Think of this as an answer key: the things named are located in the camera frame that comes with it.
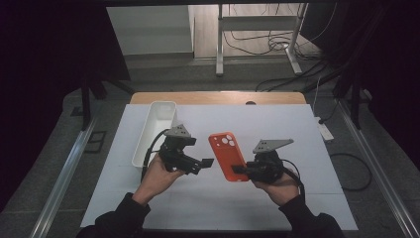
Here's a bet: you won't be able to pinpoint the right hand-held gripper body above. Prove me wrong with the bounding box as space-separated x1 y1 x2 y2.
246 138 295 185

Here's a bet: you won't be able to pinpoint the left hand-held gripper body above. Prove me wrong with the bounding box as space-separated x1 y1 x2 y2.
157 123 203 176

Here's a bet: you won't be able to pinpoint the orange phone case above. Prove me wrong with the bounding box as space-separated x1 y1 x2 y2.
207 131 252 183

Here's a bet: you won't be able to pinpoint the person's right hand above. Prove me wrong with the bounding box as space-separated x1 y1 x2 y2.
252 172 301 208

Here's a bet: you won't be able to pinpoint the person's left hand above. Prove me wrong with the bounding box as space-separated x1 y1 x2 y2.
132 153 186 207

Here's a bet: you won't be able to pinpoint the white plastic bin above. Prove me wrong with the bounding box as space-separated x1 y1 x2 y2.
131 100 178 170

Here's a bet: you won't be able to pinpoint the white table mat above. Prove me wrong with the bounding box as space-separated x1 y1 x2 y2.
80 103 360 232

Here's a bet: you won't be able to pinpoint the wooden table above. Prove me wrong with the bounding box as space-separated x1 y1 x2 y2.
129 91 308 106

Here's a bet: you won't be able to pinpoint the white power strip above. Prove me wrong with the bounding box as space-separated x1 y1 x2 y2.
314 115 336 143

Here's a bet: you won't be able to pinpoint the black stand leg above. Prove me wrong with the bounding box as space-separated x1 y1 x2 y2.
80 78 94 132

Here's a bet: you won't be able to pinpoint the white cabinet panel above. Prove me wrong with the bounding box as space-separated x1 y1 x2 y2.
105 4 196 57

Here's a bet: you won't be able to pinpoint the black curtain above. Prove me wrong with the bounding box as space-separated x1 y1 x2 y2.
298 0 420 163
0 0 132 212

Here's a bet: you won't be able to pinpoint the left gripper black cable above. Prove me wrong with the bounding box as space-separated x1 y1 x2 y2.
141 129 171 182

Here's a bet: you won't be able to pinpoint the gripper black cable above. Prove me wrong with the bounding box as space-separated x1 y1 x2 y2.
141 129 171 182
281 159 307 201

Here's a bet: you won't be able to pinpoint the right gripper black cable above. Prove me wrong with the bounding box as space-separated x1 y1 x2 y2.
281 159 307 201

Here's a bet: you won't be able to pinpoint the looped black floor cable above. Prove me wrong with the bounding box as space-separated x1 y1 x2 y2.
329 152 373 192

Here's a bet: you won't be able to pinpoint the white metal desk frame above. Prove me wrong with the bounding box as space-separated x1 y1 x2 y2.
215 3 309 78

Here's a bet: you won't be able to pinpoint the aluminium floor rail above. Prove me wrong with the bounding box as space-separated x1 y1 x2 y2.
336 98 420 238
29 117 97 238

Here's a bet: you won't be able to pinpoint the tangled black cables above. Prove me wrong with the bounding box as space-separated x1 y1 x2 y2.
223 29 320 58

